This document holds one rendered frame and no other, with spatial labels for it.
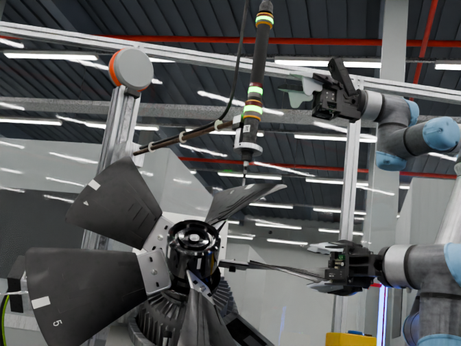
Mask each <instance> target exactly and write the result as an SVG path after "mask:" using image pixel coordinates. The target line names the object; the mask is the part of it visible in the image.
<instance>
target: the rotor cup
mask: <svg viewBox="0 0 461 346"><path fill-rule="evenodd" d="M193 234H196V235H198V237H199V240H197V241H192V240H190V239H189V236H190V235H193ZM220 246H221V237H220V234H219V232H218V230H217V229H216V228H215V227H213V226H212V225H211V224H209V223H207V222H203V221H201V220H183V221H180V222H177V223H176V224H174V225H173V226H172V227H171V228H170V229H169V231H168V233H167V240H166V247H165V261H166V264H167V269H168V272H169V277H170V280H171V283H172V284H171V288H168V289H167V290H164V292H166V293H167V294H168V295H169V296H171V297H173V298H175V299H179V300H182V301H188V298H189V291H190V290H189V285H188V283H187V278H186V275H185V269H186V270H190V271H191V272H192V273H193V274H194V275H195V276H196V277H197V278H198V279H200V280H201V281H202V282H203V283H204V284H205V285H207V286H208V288H209V290H210V291H211V294H214V293H215V291H216V290H217V289H218V287H219V284H220V278H221V272H220V269H219V267H217V263H218V258H219V254H220ZM169 247H170V248H171V249H170V256H169V258H168V248H169ZM200 258H202V259H201V264H200V269H197V265H198V259H200Z"/></svg>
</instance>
